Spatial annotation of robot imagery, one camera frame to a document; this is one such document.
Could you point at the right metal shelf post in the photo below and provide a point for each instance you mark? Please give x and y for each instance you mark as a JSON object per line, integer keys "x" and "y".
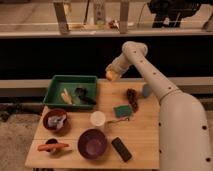
{"x": 123, "y": 21}

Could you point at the orange apple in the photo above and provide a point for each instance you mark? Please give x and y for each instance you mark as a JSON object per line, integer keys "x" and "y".
{"x": 109, "y": 76}

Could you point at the brown bowl with cloth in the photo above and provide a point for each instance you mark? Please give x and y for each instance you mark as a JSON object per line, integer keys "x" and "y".
{"x": 55, "y": 112}

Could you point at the purple bowl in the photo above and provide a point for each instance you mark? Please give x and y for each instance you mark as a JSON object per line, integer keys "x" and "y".
{"x": 92, "y": 144}

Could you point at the green sponge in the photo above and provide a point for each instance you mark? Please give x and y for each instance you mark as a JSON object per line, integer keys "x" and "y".
{"x": 122, "y": 111}

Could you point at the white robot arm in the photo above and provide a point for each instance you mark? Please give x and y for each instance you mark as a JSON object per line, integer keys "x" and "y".
{"x": 184, "y": 140}

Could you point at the small dark bowl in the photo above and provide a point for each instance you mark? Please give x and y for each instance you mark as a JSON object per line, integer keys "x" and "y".
{"x": 52, "y": 145}

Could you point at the orange carrot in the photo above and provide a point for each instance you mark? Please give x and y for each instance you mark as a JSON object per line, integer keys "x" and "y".
{"x": 45, "y": 147}

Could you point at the black object in tray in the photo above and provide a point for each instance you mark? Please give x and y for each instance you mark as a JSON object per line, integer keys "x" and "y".
{"x": 82, "y": 94}

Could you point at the black remote control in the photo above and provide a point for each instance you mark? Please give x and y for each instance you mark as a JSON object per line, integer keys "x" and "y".
{"x": 121, "y": 149}

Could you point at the grey blue cup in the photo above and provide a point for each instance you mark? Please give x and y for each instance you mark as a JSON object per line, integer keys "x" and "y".
{"x": 146, "y": 91}

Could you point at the white cup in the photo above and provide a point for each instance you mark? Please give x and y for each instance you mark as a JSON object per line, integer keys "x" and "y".
{"x": 97, "y": 118}

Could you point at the green plastic tray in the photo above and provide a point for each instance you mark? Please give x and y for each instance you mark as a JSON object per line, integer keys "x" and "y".
{"x": 59, "y": 83}

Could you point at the metal shelf post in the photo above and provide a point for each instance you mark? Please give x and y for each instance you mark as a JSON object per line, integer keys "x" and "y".
{"x": 61, "y": 17}
{"x": 123, "y": 21}

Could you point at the left metal shelf post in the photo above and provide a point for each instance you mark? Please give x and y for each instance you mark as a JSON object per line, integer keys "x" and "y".
{"x": 61, "y": 17}

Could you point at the metal spoon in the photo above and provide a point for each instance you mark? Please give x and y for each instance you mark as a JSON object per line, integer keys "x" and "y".
{"x": 107, "y": 123}

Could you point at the dark red grape bunch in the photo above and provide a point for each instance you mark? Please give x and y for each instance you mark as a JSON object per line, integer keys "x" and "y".
{"x": 132, "y": 99}

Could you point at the crumpled white cloth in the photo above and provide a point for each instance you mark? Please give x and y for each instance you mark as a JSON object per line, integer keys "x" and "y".
{"x": 56, "y": 122}

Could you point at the black machine on shelf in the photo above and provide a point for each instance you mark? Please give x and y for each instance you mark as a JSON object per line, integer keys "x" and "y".
{"x": 171, "y": 12}

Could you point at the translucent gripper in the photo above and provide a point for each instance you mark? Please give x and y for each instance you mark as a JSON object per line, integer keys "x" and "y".
{"x": 116, "y": 76}

